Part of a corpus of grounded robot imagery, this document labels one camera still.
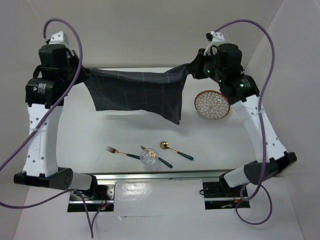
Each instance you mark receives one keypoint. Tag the gold spoon green handle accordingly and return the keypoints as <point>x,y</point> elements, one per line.
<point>165,146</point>

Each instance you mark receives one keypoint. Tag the gold knife green handle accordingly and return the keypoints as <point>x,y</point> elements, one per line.
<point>161,159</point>

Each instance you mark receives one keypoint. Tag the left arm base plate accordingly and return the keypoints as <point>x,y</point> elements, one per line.
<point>103,198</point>

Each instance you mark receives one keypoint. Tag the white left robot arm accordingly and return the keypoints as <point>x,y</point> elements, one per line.
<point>49,82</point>

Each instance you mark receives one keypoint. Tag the dark checked cloth napkin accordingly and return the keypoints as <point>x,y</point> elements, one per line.
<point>155,92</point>

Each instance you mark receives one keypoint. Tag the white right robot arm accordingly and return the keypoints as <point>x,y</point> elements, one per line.
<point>221,62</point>

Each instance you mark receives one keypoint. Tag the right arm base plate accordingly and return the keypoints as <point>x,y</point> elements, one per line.
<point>216,198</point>

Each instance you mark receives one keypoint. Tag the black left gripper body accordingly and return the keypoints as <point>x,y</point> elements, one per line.
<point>70,72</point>

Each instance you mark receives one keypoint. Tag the aluminium front rail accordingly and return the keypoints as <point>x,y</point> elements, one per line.
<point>160,175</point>

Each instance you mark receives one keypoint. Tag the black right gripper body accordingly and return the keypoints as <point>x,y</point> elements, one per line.
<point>206,66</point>

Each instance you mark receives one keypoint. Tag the clear drinking glass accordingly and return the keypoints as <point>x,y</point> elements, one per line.
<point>149,158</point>

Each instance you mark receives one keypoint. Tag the gold fork green handle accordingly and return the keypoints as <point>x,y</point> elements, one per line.
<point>115,151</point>

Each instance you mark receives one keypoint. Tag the patterned round plate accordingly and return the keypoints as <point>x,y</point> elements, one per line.
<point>212,105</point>

